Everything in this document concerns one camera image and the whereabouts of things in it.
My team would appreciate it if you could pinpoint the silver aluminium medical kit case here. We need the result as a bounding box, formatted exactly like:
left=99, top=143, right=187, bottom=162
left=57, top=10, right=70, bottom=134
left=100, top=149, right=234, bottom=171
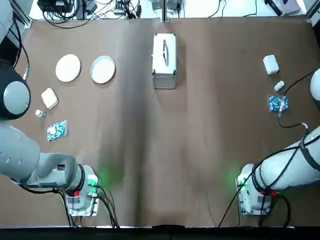
left=150, top=32, right=178, bottom=90

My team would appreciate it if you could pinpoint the gray round plate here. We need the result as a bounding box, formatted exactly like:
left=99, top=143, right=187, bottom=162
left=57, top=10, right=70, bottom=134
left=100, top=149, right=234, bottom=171
left=89, top=55, right=117, bottom=85

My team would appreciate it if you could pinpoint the white round plate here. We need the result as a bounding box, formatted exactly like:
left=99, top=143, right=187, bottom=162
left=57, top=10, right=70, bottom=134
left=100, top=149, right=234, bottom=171
left=55, top=53, right=82, bottom=83

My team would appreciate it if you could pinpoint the bag of blue white capsules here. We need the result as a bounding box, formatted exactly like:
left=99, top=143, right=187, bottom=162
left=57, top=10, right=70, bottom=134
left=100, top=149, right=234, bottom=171
left=266, top=94, right=291, bottom=114
left=45, top=119, right=69, bottom=143

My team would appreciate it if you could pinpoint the black usb hub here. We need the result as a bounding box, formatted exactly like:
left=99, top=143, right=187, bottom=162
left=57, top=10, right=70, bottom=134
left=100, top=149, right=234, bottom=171
left=113, top=0, right=131, bottom=15

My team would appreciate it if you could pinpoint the small white pill bottle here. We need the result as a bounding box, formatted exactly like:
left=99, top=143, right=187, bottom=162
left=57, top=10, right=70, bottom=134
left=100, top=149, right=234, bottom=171
left=273, top=79, right=286, bottom=92

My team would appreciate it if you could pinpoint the black power adapter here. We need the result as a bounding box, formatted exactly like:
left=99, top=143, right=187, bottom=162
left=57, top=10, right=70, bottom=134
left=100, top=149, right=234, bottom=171
left=85, top=0, right=99, bottom=12

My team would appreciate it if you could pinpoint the black electronics box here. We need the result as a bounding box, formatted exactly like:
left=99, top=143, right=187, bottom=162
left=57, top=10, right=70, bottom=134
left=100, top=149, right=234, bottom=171
left=37, top=0, right=74, bottom=13

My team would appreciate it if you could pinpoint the grey box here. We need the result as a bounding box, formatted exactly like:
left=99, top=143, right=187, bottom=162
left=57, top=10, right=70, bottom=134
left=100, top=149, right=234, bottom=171
left=264, top=0, right=302, bottom=16

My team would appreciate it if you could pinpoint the black base cable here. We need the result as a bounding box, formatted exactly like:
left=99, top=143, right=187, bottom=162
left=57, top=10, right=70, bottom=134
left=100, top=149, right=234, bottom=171
left=97, top=183, right=121, bottom=229
left=258, top=192, right=292, bottom=228
left=217, top=162, right=254, bottom=228

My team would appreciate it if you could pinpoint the aluminium frame post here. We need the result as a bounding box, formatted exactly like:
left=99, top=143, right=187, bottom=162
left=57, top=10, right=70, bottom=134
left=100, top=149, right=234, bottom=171
left=161, top=0, right=170, bottom=23

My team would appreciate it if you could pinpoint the black cable with metal plug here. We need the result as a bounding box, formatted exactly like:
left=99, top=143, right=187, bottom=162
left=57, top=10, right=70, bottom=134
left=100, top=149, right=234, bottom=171
left=9, top=18, right=30, bottom=81
left=276, top=71, right=320, bottom=129

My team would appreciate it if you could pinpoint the aluminium frame rail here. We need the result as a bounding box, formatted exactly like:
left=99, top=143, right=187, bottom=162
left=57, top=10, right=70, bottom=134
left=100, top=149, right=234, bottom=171
left=14, top=0, right=33, bottom=29

